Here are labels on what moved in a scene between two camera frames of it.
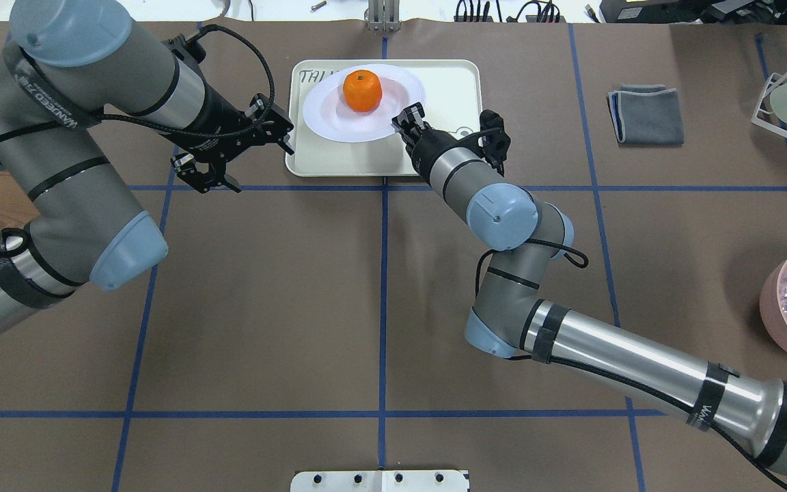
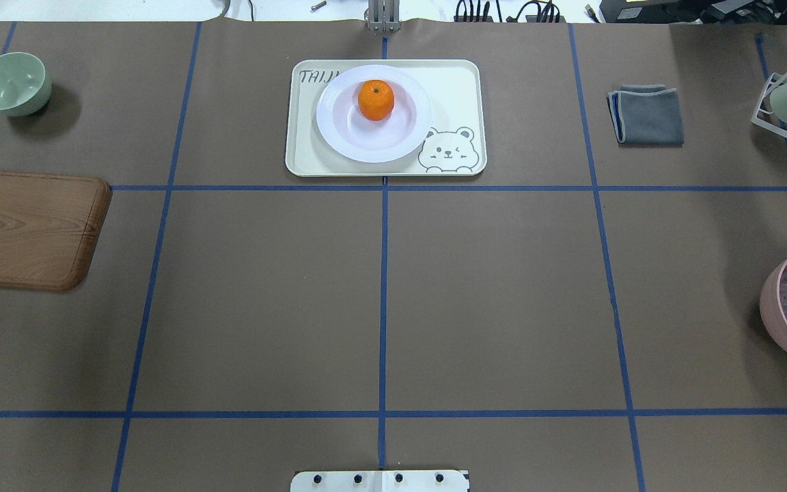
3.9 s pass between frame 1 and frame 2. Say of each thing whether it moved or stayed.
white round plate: moved
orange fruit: moved
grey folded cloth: stayed
